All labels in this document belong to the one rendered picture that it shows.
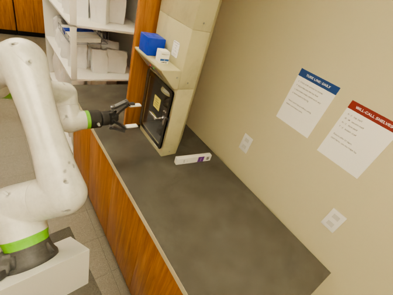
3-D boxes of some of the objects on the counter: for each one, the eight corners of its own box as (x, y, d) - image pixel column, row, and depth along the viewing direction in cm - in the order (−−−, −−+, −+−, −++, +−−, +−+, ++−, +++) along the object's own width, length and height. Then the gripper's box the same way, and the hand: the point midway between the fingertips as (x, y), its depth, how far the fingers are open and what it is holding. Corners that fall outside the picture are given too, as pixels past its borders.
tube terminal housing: (169, 124, 187) (196, 17, 144) (192, 150, 169) (230, 35, 126) (139, 128, 172) (159, 10, 129) (161, 157, 154) (192, 30, 111)
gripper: (101, 141, 129) (138, 136, 142) (104, 100, 115) (145, 98, 128) (96, 134, 133) (133, 129, 146) (99, 93, 119) (138, 92, 132)
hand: (137, 115), depth 136 cm, fingers open, 13 cm apart
